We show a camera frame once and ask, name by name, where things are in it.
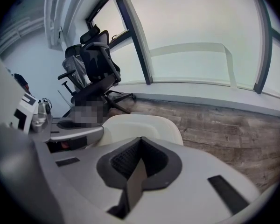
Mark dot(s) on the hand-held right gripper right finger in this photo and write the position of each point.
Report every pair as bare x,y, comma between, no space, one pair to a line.
193,171

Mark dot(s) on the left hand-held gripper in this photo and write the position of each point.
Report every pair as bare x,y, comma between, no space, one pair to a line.
25,111

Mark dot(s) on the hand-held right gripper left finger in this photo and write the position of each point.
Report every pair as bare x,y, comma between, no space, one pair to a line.
84,183

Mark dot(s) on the white plastic chair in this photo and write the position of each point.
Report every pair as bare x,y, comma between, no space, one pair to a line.
135,129

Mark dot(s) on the plastic-wrapped black office chair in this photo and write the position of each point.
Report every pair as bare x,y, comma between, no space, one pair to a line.
74,71

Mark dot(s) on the black mesh office chair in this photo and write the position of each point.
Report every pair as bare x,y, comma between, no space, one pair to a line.
98,62

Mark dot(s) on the white tape strip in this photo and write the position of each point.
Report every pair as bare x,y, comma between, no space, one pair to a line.
229,64

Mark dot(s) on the black-framed window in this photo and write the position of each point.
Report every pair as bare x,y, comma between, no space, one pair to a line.
278,66
107,15

